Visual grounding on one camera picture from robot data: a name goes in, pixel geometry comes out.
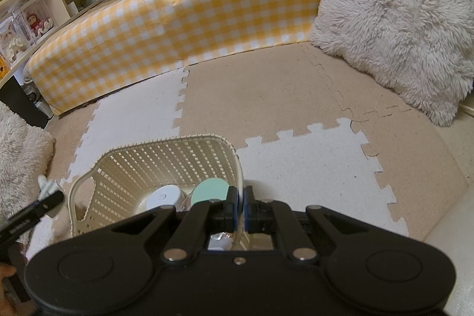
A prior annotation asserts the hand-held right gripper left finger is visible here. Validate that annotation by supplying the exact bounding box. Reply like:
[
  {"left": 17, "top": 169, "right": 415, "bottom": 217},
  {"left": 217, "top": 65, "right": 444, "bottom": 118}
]
[{"left": 110, "top": 186, "right": 238, "bottom": 263}]

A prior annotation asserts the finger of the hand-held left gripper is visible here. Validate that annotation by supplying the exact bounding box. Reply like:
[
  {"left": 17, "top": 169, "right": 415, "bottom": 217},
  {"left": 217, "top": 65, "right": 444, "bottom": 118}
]
[{"left": 0, "top": 189, "right": 64, "bottom": 247}]

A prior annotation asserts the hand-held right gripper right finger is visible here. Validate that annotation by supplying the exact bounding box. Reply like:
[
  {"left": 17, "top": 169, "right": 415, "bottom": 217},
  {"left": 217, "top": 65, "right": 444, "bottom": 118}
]
[{"left": 244, "top": 186, "right": 371, "bottom": 263}]

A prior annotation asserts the clear plastic bag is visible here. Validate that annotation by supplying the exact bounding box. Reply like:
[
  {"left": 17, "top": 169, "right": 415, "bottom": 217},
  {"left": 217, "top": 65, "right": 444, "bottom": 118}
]
[{"left": 208, "top": 231, "right": 235, "bottom": 251}]

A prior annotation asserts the mint green round tin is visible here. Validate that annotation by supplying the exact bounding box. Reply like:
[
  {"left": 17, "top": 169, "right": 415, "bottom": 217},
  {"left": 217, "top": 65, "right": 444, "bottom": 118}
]
[{"left": 193, "top": 178, "right": 229, "bottom": 207}]

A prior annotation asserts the white round tape measure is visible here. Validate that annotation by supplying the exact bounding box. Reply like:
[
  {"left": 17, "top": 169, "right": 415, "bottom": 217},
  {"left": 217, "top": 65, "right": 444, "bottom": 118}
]
[{"left": 146, "top": 185, "right": 184, "bottom": 211}]

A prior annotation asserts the cream plastic basket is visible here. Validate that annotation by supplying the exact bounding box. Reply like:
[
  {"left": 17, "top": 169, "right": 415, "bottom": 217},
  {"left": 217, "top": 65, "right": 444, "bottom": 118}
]
[{"left": 68, "top": 133, "right": 246, "bottom": 251}]

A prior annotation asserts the person's left hand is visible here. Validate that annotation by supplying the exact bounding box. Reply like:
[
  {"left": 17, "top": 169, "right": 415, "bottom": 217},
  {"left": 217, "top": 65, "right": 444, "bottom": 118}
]
[{"left": 0, "top": 263, "right": 17, "bottom": 305}]

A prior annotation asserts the white fluffy pillow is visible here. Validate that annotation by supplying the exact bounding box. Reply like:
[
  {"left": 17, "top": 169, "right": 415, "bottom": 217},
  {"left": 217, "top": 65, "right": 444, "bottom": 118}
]
[
  {"left": 0, "top": 103, "right": 57, "bottom": 246},
  {"left": 309, "top": 0, "right": 474, "bottom": 128}
]

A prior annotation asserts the beige foam mat tile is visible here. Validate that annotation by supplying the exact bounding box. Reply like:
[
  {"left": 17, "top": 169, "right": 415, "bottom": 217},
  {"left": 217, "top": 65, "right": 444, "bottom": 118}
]
[
  {"left": 352, "top": 103, "right": 471, "bottom": 239},
  {"left": 46, "top": 105, "right": 99, "bottom": 183},
  {"left": 177, "top": 42, "right": 413, "bottom": 150}
]

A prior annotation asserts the black cabinet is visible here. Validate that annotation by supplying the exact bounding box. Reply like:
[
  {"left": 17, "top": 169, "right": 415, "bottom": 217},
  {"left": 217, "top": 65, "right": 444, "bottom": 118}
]
[{"left": 0, "top": 75, "right": 51, "bottom": 130}]

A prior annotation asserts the cream bunny doll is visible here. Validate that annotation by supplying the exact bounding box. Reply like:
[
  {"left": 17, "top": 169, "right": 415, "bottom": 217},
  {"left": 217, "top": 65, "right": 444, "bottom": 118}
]
[{"left": 2, "top": 29, "right": 23, "bottom": 52}]

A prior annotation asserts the clear display case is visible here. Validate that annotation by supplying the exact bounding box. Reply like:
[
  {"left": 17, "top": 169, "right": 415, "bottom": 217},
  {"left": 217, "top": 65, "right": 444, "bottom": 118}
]
[
  {"left": 15, "top": 0, "right": 56, "bottom": 46},
  {"left": 0, "top": 18, "right": 30, "bottom": 63}
]

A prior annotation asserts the pink dressed doll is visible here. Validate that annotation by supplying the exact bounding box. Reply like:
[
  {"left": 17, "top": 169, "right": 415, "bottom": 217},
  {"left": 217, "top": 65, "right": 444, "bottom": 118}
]
[{"left": 26, "top": 13, "right": 53, "bottom": 37}]

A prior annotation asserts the yellow checked mattress cover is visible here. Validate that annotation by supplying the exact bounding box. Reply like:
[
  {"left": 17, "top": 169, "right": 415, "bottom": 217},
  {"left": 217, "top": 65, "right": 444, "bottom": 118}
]
[{"left": 23, "top": 0, "right": 336, "bottom": 117}]

